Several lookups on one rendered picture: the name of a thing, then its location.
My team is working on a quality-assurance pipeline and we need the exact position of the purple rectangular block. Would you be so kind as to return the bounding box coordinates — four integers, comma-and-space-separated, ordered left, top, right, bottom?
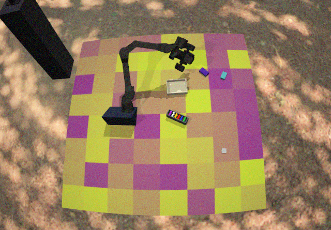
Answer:
199, 67, 209, 76

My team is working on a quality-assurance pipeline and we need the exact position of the teal rectangular block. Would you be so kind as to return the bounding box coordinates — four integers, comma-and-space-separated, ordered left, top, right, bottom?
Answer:
220, 71, 227, 80

